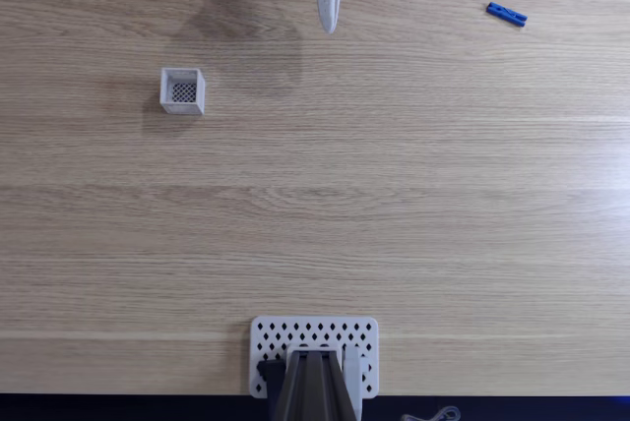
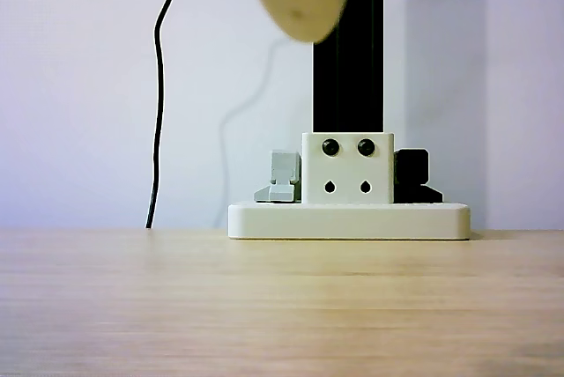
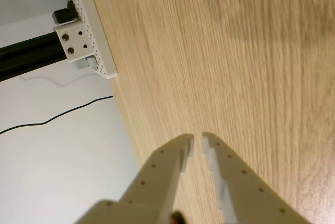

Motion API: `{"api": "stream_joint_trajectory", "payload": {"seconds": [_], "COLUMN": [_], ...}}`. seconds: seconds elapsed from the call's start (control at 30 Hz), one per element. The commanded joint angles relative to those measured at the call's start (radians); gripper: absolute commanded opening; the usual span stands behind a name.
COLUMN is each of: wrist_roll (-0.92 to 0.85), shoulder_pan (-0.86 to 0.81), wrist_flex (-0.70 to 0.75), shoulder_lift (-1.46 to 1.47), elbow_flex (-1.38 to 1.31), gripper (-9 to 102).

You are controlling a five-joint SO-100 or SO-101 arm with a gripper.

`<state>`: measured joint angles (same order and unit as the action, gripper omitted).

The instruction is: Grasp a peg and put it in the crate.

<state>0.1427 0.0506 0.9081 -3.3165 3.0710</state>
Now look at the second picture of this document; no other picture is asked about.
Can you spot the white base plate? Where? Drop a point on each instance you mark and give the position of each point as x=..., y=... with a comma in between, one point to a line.
x=348, y=220

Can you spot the black aluminium profile post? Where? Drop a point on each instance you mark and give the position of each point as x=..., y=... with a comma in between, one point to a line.
x=352, y=86

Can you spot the black clamp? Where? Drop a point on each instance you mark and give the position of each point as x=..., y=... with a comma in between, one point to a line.
x=412, y=165

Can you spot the white post bracket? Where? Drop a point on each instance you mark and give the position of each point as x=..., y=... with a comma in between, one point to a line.
x=348, y=170

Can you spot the grey clamp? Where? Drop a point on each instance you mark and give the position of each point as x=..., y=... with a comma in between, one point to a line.
x=284, y=170

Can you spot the black bracket screw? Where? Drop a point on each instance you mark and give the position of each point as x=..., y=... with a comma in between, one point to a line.
x=366, y=146
x=331, y=146

